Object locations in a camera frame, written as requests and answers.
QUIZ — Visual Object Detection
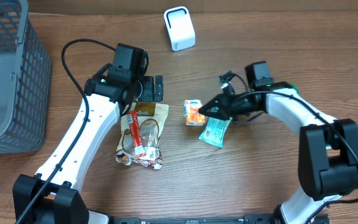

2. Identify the teal wet wipes pack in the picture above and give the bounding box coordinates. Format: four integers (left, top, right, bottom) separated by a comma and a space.
199, 118, 231, 148

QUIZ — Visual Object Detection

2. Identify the orange tissue packet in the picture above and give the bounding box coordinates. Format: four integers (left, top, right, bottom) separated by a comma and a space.
183, 100, 206, 126

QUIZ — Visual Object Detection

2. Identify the dried food snack bag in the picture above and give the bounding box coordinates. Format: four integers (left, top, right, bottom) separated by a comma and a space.
116, 103, 169, 170

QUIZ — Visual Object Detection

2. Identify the green lid glass jar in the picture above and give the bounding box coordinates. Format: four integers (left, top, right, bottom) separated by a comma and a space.
289, 83, 300, 95

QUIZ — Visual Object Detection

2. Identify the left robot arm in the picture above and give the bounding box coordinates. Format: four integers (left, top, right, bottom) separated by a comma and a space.
12, 44, 163, 223

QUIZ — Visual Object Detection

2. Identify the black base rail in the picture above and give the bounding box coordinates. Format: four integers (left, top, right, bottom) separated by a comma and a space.
114, 214, 270, 224

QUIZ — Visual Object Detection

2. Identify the grey plastic mesh basket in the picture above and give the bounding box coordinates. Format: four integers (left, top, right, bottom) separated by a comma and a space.
0, 0, 52, 154

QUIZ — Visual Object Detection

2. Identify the white barcode scanner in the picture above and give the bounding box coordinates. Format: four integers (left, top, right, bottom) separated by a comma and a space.
163, 6, 196, 52

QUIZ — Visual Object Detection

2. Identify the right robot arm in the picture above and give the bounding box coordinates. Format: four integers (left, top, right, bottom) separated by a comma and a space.
198, 61, 358, 223

